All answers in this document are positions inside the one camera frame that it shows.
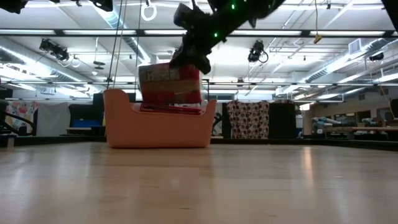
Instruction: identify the black arm base cable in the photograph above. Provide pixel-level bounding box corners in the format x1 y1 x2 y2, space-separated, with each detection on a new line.
0 110 36 136

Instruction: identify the red popcorn bag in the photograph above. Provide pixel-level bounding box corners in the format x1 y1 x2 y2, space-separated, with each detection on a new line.
138 62 203 106
139 103 202 116

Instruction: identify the overhead light bar frame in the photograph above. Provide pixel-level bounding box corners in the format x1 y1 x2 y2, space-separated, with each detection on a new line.
0 29 398 38

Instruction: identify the floral cloth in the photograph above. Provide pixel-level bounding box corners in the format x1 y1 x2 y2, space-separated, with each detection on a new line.
5 101 40 137

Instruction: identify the thin pale hanging cord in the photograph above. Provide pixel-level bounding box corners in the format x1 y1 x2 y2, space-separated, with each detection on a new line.
113 0 128 88

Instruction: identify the blue box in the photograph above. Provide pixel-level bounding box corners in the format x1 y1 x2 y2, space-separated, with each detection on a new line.
73 119 102 129

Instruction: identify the orange plastic basket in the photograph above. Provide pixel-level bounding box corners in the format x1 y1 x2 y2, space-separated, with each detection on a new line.
103 88 218 149

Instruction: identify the polka-dot cloth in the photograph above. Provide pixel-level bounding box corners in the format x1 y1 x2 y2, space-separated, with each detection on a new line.
226 100 271 140

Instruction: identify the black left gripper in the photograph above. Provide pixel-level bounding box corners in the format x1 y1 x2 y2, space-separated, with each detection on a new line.
88 0 114 13

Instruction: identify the thin black overhead crossbar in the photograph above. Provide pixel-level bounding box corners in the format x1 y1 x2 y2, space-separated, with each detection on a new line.
0 80 398 87

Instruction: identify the cluttered wooden workbench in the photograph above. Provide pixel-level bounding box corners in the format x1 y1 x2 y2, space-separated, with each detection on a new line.
310 116 398 141

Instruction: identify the white cloth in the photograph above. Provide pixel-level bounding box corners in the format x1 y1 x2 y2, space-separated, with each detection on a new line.
36 102 71 137

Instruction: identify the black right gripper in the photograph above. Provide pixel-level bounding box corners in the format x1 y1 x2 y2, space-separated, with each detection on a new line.
169 17 231 76

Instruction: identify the white hanging ring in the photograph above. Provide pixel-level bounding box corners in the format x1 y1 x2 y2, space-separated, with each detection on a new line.
140 0 159 22

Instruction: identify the thin dark hanging cord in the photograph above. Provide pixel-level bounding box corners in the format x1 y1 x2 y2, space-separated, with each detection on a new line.
106 0 124 90

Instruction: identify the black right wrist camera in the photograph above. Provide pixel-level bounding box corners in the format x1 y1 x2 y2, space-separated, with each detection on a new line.
173 2 206 30

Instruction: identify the black upright panel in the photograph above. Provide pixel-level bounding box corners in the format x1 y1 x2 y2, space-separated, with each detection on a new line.
68 92 105 136
269 102 297 139

